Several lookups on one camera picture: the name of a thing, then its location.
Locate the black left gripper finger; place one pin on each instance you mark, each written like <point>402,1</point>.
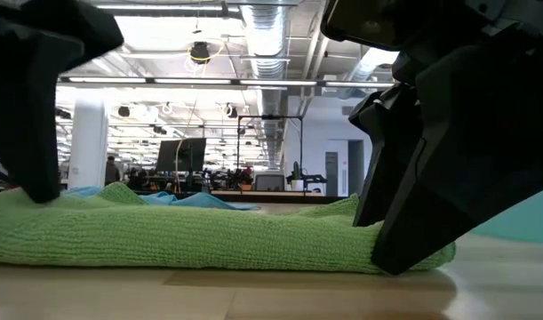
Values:
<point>31,133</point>

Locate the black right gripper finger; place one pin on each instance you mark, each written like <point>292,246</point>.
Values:
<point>475,155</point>
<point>386,133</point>

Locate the blue microfiber towel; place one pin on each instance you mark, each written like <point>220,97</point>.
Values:
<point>200,201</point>

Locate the green microfiber towel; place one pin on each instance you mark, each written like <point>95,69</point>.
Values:
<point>186,235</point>

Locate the translucent teal plastic basket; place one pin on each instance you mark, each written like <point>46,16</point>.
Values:
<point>520,218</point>

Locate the person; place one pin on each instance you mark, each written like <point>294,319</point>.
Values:
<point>112,173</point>

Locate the cactus in white pot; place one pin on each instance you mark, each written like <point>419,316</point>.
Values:
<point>297,184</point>

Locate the black monitor on stand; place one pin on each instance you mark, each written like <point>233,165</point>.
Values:
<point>180,155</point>

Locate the silver ventilation duct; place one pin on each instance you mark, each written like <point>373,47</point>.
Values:
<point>373,62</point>
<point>264,44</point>

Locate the black rig frame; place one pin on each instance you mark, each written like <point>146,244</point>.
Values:
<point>271,117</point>

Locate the black overhead camera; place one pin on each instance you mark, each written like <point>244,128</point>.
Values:
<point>200,52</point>

